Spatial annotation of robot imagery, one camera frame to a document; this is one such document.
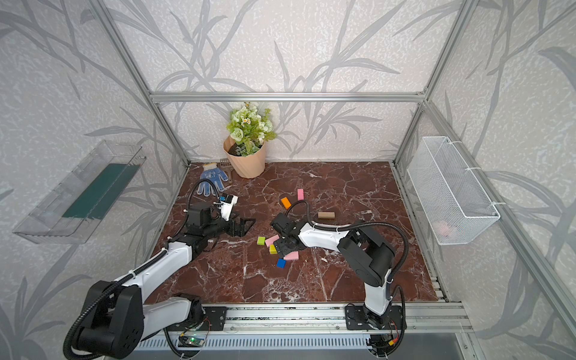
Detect natural wood block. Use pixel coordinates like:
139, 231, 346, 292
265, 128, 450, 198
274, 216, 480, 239
317, 211, 335, 219

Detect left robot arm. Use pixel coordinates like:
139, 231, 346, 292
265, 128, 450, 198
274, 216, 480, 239
62, 200, 256, 359

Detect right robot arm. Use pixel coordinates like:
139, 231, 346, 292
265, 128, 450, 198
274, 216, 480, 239
271, 214, 410, 329

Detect long pink wood block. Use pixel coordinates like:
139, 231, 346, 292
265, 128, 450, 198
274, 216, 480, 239
265, 235, 279, 247

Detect orange wood block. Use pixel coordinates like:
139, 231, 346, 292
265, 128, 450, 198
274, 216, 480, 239
280, 197, 292, 210

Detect blue work glove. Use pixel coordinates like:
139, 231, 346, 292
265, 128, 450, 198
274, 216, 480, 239
196, 163, 230, 197

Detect beige flower pot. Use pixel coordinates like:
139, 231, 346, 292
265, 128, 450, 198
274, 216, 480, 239
223, 136, 267, 179

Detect green white artificial flowers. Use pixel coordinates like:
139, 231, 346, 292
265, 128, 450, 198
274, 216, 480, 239
226, 102, 277, 157

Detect left circuit board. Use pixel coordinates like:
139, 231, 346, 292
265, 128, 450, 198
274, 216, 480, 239
178, 334, 206, 348

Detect pink object in basket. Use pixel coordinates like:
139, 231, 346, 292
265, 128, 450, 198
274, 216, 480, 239
433, 220, 456, 239

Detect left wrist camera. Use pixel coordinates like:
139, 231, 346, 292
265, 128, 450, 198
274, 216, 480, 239
219, 193, 238, 221

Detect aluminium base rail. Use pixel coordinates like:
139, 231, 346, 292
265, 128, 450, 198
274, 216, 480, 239
91, 302, 473, 336

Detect clear plastic wall shelf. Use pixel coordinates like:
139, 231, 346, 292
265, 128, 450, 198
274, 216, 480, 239
13, 140, 146, 245

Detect white wire mesh basket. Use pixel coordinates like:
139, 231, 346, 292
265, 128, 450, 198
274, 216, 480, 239
407, 136, 500, 245

